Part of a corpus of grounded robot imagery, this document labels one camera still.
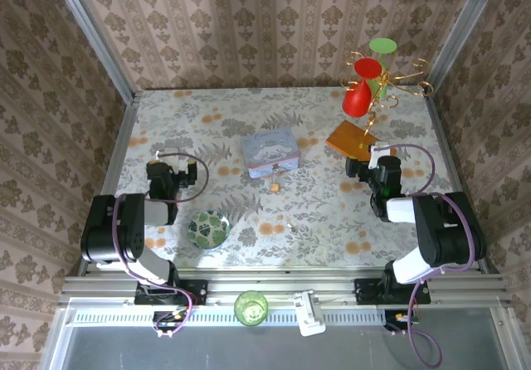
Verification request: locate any pastel cartoon dog tin box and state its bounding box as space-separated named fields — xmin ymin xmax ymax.
xmin=240 ymin=127 xmax=303 ymax=179

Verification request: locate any brown wooden base board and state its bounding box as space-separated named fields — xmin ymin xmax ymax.
xmin=325 ymin=119 xmax=382 ymax=160

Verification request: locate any green leaf pattern plate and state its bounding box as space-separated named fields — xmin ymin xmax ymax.
xmin=188 ymin=210 xmax=230 ymax=249

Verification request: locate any red plastic goblet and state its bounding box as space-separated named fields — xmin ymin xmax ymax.
xmin=342 ymin=57 xmax=383 ymax=118

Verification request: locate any floral patterned table cover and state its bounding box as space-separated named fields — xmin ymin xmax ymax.
xmin=95 ymin=87 xmax=478 ymax=270

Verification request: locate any green plastic goblet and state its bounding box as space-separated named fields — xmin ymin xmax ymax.
xmin=368 ymin=37 xmax=397 ymax=100

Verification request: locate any green glass cup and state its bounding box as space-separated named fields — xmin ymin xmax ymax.
xmin=234 ymin=290 xmax=270 ymax=327

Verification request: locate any grey metal tray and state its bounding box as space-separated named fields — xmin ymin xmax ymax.
xmin=41 ymin=297 xmax=524 ymax=370

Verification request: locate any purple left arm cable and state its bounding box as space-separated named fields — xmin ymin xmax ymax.
xmin=112 ymin=149 xmax=211 ymax=338

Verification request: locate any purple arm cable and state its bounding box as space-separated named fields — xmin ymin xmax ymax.
xmin=385 ymin=144 xmax=477 ymax=367
xmin=112 ymin=149 xmax=211 ymax=338

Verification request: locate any aluminium table side rail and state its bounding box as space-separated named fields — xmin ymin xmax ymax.
xmin=77 ymin=91 xmax=144 ymax=278
xmin=426 ymin=95 xmax=501 ymax=275

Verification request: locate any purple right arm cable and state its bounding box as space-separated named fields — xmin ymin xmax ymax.
xmin=385 ymin=144 xmax=477 ymax=367

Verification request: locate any gold wire hanger stand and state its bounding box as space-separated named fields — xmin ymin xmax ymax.
xmin=339 ymin=51 xmax=435 ymax=151

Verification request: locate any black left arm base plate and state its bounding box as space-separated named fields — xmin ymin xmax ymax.
xmin=134 ymin=279 xmax=208 ymax=306

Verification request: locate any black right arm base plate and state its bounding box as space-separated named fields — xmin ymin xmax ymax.
xmin=354 ymin=277 xmax=431 ymax=306

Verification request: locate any black connector box with wires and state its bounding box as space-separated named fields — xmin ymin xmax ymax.
xmin=152 ymin=309 xmax=192 ymax=333
xmin=384 ymin=309 xmax=421 ymax=333

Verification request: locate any aluminium frame rail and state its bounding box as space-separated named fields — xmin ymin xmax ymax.
xmin=57 ymin=269 xmax=514 ymax=307

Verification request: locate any grey slotted cable duct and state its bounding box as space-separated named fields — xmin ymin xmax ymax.
xmin=68 ymin=307 xmax=389 ymax=326

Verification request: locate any white plastic mount bracket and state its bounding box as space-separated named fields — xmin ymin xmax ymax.
xmin=292 ymin=290 xmax=327 ymax=338

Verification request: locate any aluminium frame post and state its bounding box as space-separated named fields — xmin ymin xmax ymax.
xmin=426 ymin=0 xmax=506 ymax=97
xmin=48 ymin=0 xmax=139 ymax=104

